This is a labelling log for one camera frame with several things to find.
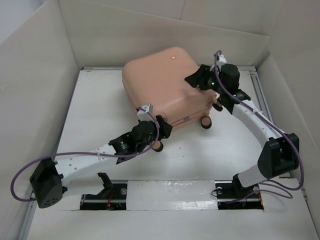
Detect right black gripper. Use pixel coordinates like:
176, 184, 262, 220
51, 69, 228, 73
185, 64, 227, 95

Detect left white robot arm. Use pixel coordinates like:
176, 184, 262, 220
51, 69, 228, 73
29, 115, 173, 209

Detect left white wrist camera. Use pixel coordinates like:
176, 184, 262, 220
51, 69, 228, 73
136, 103, 153, 122

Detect pink hard-shell suitcase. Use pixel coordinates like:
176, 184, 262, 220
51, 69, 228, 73
121, 47, 217, 131

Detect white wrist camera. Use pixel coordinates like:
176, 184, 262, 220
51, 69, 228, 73
136, 103, 153, 122
212, 51, 227, 70

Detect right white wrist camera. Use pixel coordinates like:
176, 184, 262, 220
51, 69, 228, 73
212, 51, 227, 70

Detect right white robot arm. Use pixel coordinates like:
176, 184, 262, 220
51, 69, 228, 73
185, 64, 301, 199

